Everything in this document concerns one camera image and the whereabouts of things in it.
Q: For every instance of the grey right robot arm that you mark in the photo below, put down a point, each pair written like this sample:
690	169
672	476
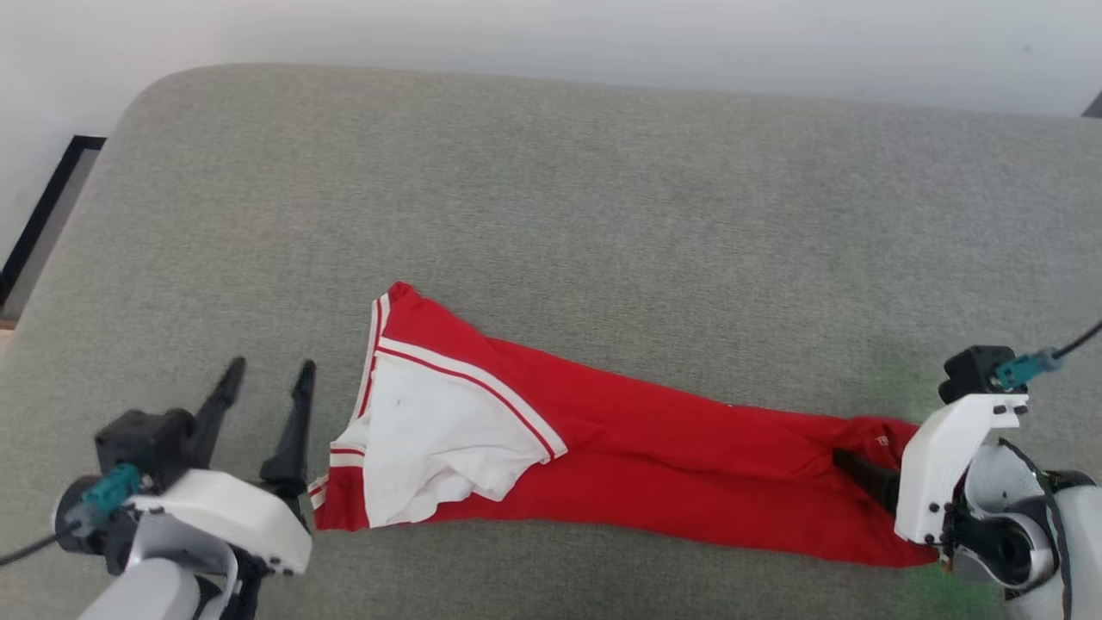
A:
1080	534

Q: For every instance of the grey fabric sofa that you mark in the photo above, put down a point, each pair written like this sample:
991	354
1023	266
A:
603	215

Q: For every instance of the red and white basketball jersey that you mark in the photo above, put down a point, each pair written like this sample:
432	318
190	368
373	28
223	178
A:
646	465

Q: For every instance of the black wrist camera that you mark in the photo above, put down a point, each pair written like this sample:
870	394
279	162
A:
142	439
973	370

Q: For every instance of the black frame edge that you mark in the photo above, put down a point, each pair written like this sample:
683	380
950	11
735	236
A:
47	207

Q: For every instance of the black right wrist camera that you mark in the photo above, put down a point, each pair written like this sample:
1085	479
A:
973	370

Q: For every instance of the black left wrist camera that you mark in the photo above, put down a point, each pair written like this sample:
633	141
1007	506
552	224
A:
142	439

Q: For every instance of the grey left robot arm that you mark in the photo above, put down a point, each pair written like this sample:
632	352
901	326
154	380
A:
146	594

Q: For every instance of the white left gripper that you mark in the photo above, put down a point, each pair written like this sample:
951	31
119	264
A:
232	512

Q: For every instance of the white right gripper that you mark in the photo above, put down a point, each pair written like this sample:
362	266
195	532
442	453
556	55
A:
938	465

